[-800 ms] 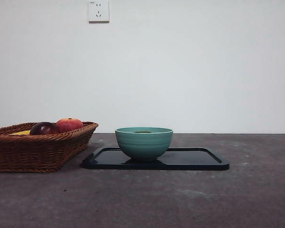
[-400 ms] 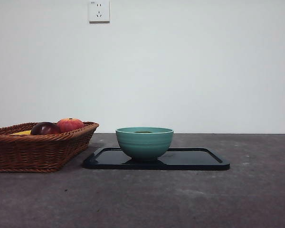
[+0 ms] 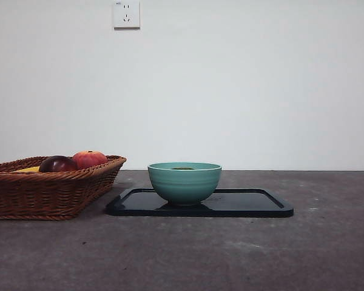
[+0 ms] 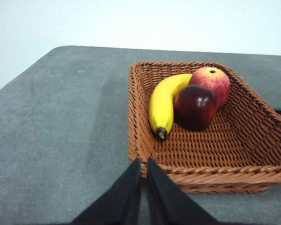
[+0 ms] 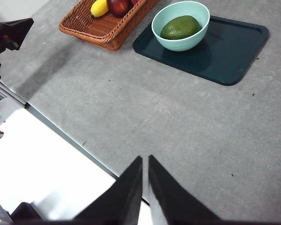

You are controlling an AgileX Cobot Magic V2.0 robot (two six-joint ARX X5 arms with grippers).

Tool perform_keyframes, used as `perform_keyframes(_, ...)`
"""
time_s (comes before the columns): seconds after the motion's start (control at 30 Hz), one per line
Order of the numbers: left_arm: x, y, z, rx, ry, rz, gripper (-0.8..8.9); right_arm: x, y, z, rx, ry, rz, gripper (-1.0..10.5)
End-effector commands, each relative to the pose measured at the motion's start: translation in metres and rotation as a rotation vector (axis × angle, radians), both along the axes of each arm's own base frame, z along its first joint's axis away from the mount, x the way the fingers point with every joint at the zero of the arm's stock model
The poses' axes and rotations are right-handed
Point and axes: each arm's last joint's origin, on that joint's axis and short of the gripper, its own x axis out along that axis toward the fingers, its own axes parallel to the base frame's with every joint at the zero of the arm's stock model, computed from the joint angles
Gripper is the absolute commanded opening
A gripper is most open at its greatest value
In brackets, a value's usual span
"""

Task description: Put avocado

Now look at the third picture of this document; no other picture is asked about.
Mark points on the brown wicker basket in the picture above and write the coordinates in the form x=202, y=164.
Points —
x=42, y=194

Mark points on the black rectangular tray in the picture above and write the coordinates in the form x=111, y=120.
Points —
x=245, y=206

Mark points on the teal ribbed bowl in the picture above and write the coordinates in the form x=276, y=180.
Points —
x=185, y=186

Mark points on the white wall power socket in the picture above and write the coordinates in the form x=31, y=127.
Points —
x=126, y=15

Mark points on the dark purple plum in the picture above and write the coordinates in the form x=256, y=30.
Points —
x=57, y=163

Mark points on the yellow fruit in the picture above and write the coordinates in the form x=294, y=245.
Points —
x=27, y=169

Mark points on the green avocado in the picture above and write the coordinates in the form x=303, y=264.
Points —
x=183, y=168

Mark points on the red orange peach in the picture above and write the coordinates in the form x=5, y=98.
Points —
x=91, y=158

